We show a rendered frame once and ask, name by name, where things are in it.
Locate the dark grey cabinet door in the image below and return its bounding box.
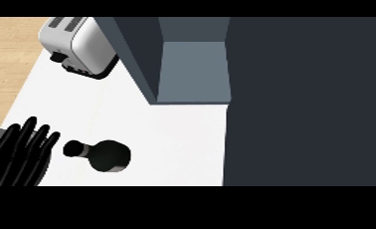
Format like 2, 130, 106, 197
221, 16, 376, 187

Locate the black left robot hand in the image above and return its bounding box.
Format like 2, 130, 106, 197
0, 115, 61, 187

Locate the silver toaster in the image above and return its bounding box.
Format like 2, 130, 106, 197
38, 16, 120, 81

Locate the grey open cabinet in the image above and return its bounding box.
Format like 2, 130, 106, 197
94, 16, 231, 106

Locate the dark wine bottle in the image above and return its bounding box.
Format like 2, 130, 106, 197
61, 139, 132, 173

